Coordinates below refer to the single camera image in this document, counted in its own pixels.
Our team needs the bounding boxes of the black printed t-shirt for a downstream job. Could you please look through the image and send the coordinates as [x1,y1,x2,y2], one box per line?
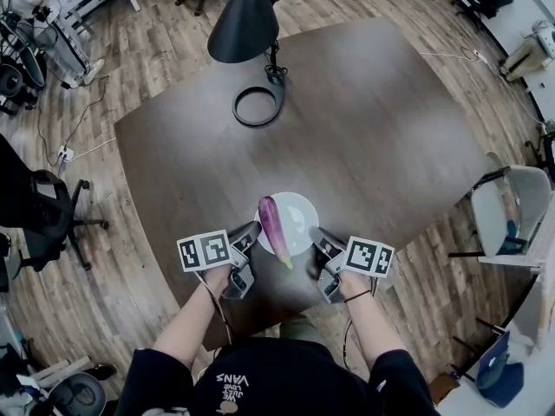
[119,335,441,416]

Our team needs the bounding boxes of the black hair tie wristband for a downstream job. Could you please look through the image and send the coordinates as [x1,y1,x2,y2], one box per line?
[343,289,375,304]

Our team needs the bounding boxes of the black desk lamp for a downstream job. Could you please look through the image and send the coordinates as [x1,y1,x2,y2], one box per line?
[206,0,288,128]

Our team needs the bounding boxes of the grey oval shell rig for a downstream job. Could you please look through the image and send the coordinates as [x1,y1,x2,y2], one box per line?
[0,13,48,90]

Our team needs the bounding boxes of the white table with light top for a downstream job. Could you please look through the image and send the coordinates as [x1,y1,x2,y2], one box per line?
[479,197,555,354]

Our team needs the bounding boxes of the black floor cable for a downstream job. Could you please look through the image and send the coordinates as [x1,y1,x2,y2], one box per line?
[36,74,110,168]

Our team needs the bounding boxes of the person's left forearm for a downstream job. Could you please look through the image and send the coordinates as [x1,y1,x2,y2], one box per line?
[151,283,223,377]

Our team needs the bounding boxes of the thin gripper cable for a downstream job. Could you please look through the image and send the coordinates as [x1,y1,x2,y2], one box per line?
[193,270,236,347]
[341,318,353,370]

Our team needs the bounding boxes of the white round plate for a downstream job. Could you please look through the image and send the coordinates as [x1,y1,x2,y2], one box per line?
[253,192,320,257]

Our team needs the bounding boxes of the person's left hand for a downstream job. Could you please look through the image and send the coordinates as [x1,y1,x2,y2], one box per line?
[202,268,235,298]

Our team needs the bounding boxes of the white floor cable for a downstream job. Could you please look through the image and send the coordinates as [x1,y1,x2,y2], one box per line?
[71,136,118,161]
[418,45,548,126]

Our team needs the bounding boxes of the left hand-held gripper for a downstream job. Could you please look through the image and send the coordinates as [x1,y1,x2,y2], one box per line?
[176,221,263,301]

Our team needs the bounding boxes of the person's right forearm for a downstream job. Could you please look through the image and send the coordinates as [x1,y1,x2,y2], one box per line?
[346,295,411,383]

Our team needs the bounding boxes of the blue chair with black legs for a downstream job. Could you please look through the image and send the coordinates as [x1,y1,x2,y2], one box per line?
[450,316,526,409]

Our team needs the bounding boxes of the person's right hand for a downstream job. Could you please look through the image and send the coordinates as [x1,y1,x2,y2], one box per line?
[337,272,373,299]

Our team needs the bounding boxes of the olive trousers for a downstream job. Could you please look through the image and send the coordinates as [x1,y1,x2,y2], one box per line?
[277,313,324,345]

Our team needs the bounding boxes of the brown bag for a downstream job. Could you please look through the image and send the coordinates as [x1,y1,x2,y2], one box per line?
[432,371,461,406]

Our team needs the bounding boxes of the grey chair with black legs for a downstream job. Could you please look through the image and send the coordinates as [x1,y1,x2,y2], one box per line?
[447,152,554,260]

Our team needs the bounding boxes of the white appliance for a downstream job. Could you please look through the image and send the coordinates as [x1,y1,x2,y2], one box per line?
[502,30,555,82]

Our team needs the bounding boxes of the purple eggplant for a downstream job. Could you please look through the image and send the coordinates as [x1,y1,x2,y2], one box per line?
[258,195,295,271]

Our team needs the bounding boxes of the black chair base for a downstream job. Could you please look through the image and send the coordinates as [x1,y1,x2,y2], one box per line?
[524,119,555,173]

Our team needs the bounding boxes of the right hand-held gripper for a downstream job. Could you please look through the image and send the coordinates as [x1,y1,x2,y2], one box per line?
[307,226,395,305]

